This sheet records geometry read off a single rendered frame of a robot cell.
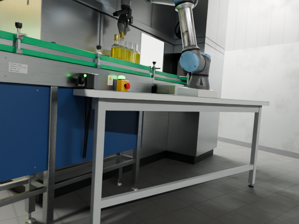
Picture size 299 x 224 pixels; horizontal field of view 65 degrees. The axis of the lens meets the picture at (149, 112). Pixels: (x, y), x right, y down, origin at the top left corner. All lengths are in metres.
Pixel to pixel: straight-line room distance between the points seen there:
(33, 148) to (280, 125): 3.37
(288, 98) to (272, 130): 0.52
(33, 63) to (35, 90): 0.13
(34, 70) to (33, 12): 0.58
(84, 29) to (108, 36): 0.21
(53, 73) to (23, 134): 0.32
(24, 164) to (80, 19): 1.03
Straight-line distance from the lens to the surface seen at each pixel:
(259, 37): 4.25
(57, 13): 1.69
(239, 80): 4.27
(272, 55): 4.07
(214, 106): 1.70
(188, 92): 1.58
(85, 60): 1.41
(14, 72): 1.16
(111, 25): 1.97
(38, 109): 1.24
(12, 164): 1.23
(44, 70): 1.23
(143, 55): 2.27
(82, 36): 1.79
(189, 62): 1.47
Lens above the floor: 0.74
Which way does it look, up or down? 4 degrees down
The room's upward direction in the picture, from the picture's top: 4 degrees clockwise
